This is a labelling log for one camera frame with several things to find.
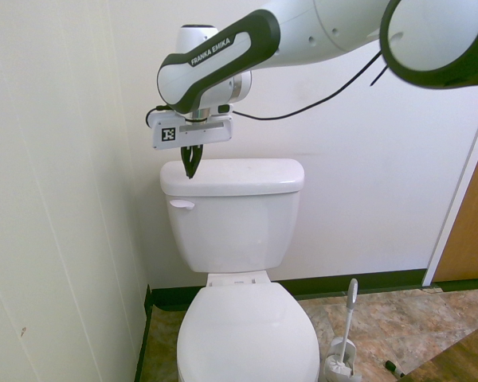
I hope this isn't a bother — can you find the brown wooden door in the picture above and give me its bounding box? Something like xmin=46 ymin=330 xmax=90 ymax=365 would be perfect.
xmin=433 ymin=137 xmax=478 ymax=284

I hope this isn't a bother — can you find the black baseboard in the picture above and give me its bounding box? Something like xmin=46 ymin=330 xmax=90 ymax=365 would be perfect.
xmin=132 ymin=283 xmax=154 ymax=382
xmin=150 ymin=268 xmax=436 ymax=308

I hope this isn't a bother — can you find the white toilet tank lid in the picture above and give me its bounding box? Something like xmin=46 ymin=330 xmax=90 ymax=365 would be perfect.
xmin=159 ymin=158 xmax=307 ymax=197

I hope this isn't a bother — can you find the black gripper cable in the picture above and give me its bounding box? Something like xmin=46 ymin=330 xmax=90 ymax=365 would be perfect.
xmin=231 ymin=46 xmax=392 ymax=121

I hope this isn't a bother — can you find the white toilet tank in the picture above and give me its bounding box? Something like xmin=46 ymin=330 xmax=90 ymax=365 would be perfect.
xmin=166 ymin=189 xmax=302 ymax=274

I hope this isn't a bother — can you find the white toilet bowl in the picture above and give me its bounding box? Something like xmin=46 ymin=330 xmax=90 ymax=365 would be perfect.
xmin=175 ymin=271 xmax=320 ymax=382

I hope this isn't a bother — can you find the white door frame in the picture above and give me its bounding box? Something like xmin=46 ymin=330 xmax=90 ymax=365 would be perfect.
xmin=421 ymin=84 xmax=478 ymax=288

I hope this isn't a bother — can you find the white toilet brush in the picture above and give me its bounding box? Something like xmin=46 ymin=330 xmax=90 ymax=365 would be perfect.
xmin=322 ymin=278 xmax=360 ymax=380

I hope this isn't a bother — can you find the white toilet brush holder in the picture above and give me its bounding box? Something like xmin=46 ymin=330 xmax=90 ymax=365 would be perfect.
xmin=322 ymin=336 xmax=364 ymax=382

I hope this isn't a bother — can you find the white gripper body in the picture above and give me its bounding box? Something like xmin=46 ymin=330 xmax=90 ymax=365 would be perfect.
xmin=150 ymin=111 xmax=236 ymax=152

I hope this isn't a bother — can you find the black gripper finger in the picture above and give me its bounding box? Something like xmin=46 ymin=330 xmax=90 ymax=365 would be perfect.
xmin=190 ymin=144 xmax=204 ymax=181
xmin=181 ymin=145 xmax=194 ymax=181

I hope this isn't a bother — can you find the white toilet seat lid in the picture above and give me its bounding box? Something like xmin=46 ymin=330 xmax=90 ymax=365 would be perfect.
xmin=176 ymin=283 xmax=319 ymax=382

